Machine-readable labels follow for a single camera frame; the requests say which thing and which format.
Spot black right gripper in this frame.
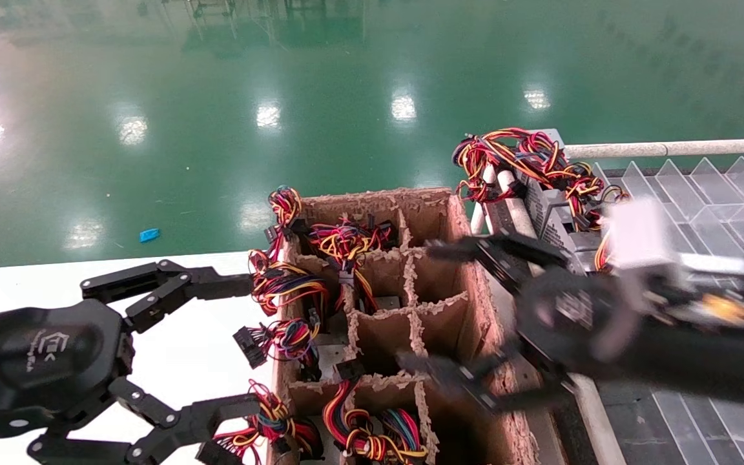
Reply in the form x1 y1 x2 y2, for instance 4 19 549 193
397 231 639 415

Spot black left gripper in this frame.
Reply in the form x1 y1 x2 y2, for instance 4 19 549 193
0 260 263 465

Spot short white pipe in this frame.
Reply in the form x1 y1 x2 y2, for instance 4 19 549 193
471 165 497 236

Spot brown cardboard divider box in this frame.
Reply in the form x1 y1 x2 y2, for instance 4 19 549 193
267 187 544 465

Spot clear plastic divider tray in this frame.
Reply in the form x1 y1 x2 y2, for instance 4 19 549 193
592 154 744 465

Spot power supply with colourful wires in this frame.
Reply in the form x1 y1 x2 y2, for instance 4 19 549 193
263 186 308 249
233 318 347 382
322 380 431 465
248 249 333 317
196 380 322 465

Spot long white rail pipe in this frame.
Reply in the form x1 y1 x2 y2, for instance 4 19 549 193
498 169 628 465
564 138 744 160

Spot colourful wire bundle in box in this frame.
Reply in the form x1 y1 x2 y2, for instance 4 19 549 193
307 216 396 259

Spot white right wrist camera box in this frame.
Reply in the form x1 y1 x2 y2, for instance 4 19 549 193
606 197 677 272

